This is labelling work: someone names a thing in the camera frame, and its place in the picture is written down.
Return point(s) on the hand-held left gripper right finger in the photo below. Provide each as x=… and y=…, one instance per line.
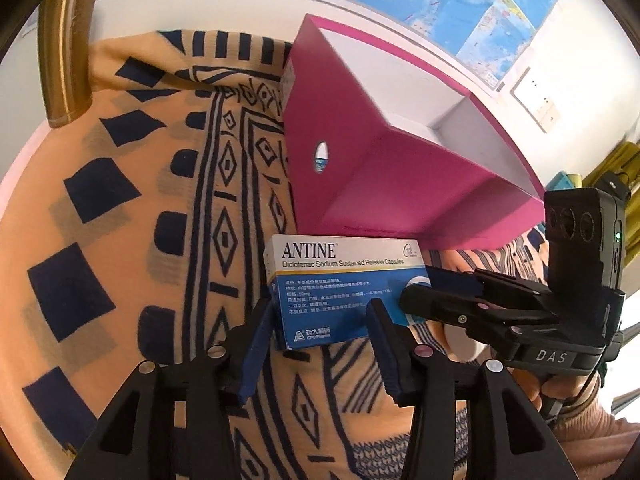
x=387, y=355

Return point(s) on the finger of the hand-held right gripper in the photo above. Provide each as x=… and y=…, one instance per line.
x=455, y=280
x=450, y=310

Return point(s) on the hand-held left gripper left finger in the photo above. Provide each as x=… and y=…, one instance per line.
x=255, y=350

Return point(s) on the blue white medicine box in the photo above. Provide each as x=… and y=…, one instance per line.
x=325, y=280

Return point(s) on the pink cardboard box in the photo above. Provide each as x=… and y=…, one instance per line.
x=375, y=185

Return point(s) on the person's right forearm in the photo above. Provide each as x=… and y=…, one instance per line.
x=600, y=440

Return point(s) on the person's right hand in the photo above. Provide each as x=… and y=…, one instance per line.
x=565, y=392

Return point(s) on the blue plastic basket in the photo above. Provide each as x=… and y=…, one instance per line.
x=566, y=182

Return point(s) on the yellow curtain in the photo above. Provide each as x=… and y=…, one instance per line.
x=612, y=165

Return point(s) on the orange patterned cloth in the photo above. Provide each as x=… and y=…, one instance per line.
x=125, y=260

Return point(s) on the gold metal tumbler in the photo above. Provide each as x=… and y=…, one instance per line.
x=67, y=50

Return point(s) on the white wall socket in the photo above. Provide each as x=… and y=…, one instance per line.
x=537, y=100

